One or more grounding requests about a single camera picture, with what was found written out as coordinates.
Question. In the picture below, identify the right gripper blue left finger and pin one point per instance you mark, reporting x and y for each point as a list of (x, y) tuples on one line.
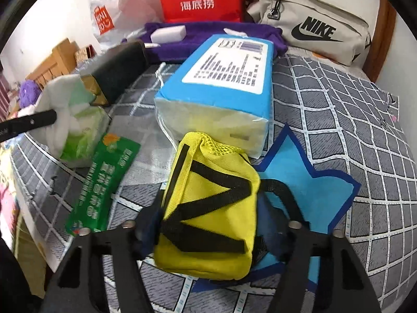
[(151, 218)]

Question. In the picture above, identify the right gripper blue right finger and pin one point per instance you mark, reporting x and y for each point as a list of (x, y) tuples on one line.
[(271, 228)]

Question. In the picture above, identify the yellow mesh pouch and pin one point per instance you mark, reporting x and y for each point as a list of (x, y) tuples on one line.
[(209, 207)]

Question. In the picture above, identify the white and green cloth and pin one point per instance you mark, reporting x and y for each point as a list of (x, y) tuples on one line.
[(67, 96)]

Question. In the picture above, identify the green snack packet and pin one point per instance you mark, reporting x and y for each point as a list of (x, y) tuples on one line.
[(112, 158)]

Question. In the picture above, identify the green tea tissue pack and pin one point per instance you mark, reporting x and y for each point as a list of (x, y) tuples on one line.
[(86, 129)]

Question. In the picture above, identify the purple plush toy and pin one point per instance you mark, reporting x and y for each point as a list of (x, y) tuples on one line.
[(29, 93)]

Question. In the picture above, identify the blue star mat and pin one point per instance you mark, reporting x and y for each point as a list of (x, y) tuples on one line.
[(323, 197)]

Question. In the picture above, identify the wooden headboard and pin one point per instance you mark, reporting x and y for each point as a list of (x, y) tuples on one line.
[(61, 61)]

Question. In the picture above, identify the dark green tin box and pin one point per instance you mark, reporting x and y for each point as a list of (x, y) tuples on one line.
[(109, 74)]

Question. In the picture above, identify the blue tissue package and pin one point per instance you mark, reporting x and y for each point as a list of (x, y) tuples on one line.
[(224, 90)]

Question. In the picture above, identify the white Miniso plastic bag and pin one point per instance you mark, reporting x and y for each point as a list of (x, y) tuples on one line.
[(114, 21)]

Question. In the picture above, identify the white sponge block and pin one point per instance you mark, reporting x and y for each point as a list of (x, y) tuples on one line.
[(171, 34)]

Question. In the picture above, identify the crumpled white tissue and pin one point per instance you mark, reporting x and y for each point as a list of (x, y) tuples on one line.
[(235, 33)]

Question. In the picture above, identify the beige Nike bag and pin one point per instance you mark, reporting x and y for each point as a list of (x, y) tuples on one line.
[(315, 25)]

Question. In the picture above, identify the patterned picture frame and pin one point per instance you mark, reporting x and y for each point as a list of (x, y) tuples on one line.
[(84, 54)]

